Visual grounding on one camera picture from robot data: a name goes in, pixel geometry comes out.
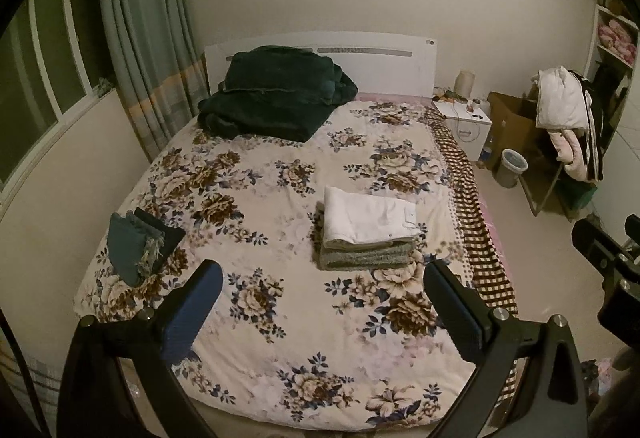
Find beige table lamp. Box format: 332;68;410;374
454;70;475;99

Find floral fleece bed blanket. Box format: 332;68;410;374
74;102;516;432

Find folded teal clothes pile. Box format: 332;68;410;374
106;209;186;287

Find white pants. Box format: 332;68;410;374
323;186;420;249

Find dark green blanket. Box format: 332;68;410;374
198;45;358;143

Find white nightstand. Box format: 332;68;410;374
434;100;491;162

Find brown cardboard box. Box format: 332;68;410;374
487;92;541;171

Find folded grey fluffy garment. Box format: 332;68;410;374
308;202;416;270

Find white bed headboard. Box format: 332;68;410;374
204;31;437;99

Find window frame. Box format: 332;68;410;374
1;0;115;211

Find grey green curtain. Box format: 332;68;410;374
100;0;208;159

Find grey waste bin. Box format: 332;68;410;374
496;148;528;188

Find white wardrobe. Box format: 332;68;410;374
581;0;640;229

